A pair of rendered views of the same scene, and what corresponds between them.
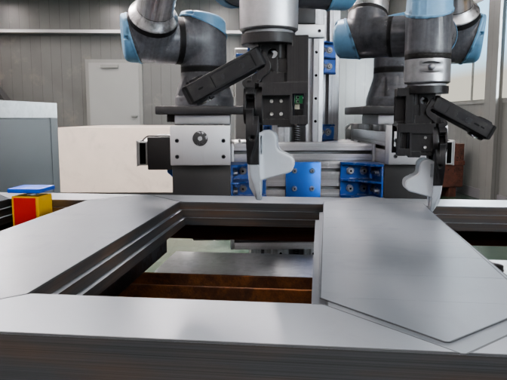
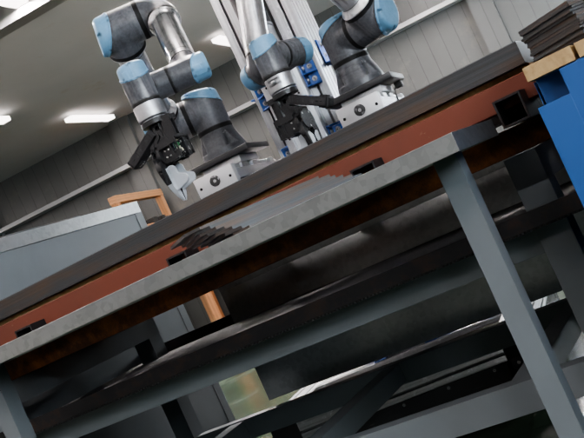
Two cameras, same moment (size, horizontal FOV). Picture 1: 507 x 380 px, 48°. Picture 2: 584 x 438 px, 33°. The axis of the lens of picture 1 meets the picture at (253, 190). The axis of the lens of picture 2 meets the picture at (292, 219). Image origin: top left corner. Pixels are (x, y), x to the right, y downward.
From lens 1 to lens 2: 1.85 m
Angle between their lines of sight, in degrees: 21
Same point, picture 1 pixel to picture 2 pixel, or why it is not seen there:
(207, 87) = (136, 158)
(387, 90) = (343, 81)
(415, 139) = (287, 127)
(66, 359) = (77, 270)
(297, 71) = (169, 131)
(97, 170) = not seen: hidden behind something
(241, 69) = (147, 142)
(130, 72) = not seen: hidden behind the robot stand
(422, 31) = (260, 64)
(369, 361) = (150, 229)
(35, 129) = (123, 225)
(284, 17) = (151, 111)
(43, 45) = not seen: hidden behind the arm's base
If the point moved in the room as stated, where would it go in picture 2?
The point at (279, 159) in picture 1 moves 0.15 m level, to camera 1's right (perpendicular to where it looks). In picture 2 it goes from (181, 176) to (232, 150)
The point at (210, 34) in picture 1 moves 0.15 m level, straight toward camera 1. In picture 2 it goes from (203, 104) to (187, 102)
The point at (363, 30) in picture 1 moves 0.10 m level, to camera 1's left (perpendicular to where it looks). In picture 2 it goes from (252, 70) to (222, 86)
